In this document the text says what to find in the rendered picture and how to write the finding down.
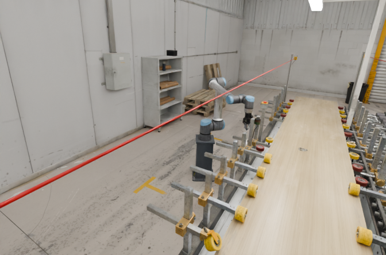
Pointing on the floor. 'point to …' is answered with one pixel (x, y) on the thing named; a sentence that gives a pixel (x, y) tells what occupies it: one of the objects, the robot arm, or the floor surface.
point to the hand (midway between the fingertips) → (246, 128)
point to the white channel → (367, 43)
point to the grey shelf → (150, 104)
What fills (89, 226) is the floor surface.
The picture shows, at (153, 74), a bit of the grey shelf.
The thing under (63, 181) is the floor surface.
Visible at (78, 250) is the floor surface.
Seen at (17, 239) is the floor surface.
